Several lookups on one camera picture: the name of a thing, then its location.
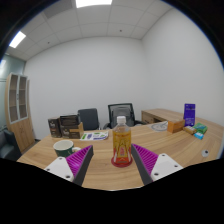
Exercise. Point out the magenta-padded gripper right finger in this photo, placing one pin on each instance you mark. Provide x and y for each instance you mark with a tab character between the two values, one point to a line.
149	162

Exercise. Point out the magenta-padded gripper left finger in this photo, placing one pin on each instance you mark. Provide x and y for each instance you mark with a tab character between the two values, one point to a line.
78	162

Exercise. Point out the yellow-labelled tea bottle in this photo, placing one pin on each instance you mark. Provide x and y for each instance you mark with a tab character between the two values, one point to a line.
121	140

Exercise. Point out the green and white mug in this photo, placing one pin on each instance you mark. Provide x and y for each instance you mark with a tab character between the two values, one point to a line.
63	148

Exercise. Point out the white printed leaflet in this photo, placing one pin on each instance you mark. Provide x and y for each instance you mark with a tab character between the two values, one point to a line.
95	135

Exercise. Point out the large dark brown box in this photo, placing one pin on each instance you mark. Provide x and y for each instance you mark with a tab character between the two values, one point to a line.
69	126

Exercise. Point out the small dark brown box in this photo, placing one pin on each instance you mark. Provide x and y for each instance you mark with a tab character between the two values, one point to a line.
54	127

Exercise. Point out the orange box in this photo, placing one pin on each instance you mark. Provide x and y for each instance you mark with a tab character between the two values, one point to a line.
175	126

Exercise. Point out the dark grey office chair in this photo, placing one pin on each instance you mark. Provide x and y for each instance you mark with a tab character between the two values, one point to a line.
89	118

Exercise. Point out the small white round device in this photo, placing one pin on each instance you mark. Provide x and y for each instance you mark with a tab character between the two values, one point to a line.
205	153

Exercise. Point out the small blue box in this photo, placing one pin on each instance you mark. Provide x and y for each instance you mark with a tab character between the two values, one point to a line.
199	135

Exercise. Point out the black mesh office chair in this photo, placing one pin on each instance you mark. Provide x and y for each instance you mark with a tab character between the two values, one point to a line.
121	111

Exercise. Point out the green box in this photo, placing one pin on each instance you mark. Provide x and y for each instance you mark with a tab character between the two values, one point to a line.
200	128

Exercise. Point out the tall purple box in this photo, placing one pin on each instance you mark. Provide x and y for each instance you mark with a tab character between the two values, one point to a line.
189	115

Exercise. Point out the wooden glass-door shelf cabinet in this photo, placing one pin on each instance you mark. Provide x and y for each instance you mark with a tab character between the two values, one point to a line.
20	131

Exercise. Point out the square ceiling light panel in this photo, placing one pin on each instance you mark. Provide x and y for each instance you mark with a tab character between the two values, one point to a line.
17	39
93	3

